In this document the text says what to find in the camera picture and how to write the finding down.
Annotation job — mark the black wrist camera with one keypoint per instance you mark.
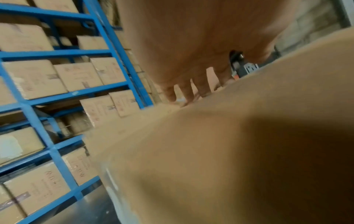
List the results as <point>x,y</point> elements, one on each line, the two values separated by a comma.
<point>244,68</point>

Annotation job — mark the shelved brown cartons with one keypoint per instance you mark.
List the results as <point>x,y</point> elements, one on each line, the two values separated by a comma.
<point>30,76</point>

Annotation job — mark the person's left hand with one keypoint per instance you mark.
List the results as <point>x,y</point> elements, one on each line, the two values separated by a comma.
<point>193,39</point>

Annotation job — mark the blue metal shelf rack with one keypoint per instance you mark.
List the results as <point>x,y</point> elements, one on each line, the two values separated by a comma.
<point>59,164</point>

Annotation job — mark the worn taped cardboard box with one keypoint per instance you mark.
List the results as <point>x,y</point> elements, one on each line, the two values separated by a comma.
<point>221,153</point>

